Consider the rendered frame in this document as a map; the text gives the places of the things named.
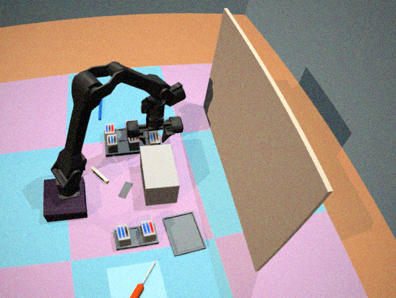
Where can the tan flat panel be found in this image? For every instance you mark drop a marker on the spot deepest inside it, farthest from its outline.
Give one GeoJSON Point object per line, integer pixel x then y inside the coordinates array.
{"type": "Point", "coordinates": [275, 179]}

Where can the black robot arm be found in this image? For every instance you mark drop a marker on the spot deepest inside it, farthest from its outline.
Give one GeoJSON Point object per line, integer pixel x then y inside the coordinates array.
{"type": "Point", "coordinates": [87, 93]}

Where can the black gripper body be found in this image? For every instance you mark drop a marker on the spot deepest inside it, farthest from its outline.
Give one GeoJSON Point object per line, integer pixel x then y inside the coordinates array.
{"type": "Point", "coordinates": [173, 123]}

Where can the beige rectangular box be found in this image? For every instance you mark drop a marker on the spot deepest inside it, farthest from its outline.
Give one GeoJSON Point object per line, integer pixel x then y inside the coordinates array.
{"type": "Point", "coordinates": [159, 175]}

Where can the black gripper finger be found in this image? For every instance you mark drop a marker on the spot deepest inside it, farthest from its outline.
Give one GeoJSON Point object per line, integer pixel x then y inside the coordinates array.
{"type": "Point", "coordinates": [166, 135]}
{"type": "Point", "coordinates": [142, 138]}

